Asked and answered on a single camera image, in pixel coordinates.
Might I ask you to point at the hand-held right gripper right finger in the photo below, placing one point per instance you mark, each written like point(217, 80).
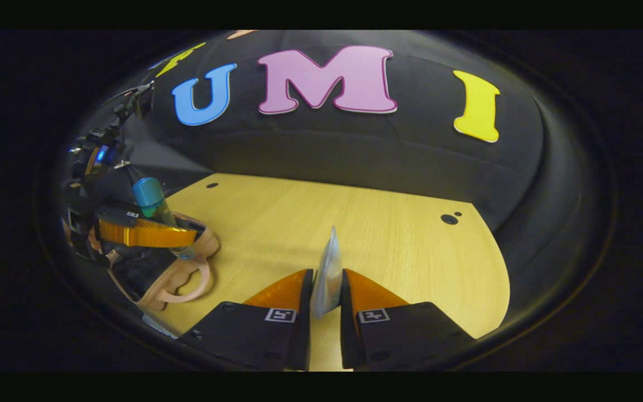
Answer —
point(347, 340)

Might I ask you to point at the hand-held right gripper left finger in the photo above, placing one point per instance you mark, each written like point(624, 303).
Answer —
point(302, 340)

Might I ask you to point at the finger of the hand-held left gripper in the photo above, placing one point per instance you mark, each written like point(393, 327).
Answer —
point(115, 215)

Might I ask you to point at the blue capped clear bottle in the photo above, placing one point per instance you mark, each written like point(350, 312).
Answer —
point(147, 195)

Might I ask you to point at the light blue sachet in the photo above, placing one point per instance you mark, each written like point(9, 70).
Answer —
point(328, 279)

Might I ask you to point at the pink suitcase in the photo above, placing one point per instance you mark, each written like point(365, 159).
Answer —
point(210, 245)

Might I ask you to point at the black backdrop cloth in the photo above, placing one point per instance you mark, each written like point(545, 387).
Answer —
point(411, 145)

